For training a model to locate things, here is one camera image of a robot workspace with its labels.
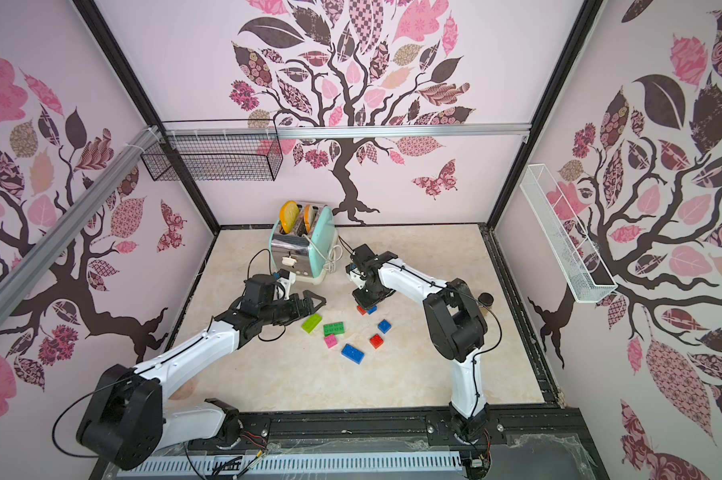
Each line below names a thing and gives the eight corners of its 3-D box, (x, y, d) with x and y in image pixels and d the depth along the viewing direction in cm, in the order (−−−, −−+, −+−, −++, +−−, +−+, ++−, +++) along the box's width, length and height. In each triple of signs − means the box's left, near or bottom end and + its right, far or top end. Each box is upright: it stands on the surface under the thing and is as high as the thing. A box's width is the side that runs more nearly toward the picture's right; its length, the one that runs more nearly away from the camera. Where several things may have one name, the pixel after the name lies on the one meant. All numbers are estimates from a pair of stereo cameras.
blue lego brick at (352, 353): (340, 355, 89) (340, 352, 87) (346, 345, 91) (346, 342, 89) (359, 365, 87) (359, 363, 85) (364, 355, 89) (364, 352, 87)
